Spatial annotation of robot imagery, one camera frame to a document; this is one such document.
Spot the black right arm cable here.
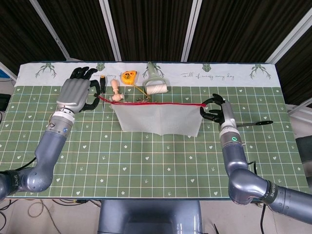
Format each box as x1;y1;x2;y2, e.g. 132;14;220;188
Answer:
247;160;269;234

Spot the aluminium frame post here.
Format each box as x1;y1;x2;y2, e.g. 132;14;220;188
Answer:
30;0;72;61
265;11;312;64
99;0;122;61
181;0;205;61

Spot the grey-blue robot torso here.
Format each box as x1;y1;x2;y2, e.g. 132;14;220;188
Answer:
97;199;203;234

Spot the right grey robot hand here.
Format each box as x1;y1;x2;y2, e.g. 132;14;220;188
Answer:
199;94;237;129

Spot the braided rope piece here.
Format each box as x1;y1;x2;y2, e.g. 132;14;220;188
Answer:
135;96;159;103

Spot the clear mesh zipper pouch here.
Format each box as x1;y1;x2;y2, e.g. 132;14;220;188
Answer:
97;96;208;137

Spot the dark pleated curtain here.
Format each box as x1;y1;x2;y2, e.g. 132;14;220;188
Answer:
0;0;312;105

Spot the floor cable bundle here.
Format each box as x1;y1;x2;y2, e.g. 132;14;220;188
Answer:
0;198;100;220

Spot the yellow tape measure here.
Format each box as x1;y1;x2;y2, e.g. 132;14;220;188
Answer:
121;70;149;98

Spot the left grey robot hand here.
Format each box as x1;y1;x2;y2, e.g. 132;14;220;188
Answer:
56;66;102;113

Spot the steel ladle black handle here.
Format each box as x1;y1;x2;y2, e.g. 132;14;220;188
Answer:
236;120;274;128

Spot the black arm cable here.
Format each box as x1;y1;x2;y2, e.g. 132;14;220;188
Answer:
247;160;269;234
0;157;37;174

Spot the wooden toy hammer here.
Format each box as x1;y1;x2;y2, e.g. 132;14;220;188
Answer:
109;79;127;103

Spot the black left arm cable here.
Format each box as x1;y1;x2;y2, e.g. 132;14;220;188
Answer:
0;157;37;174

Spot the black yellow screwdriver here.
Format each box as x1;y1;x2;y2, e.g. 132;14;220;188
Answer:
99;75;107;110

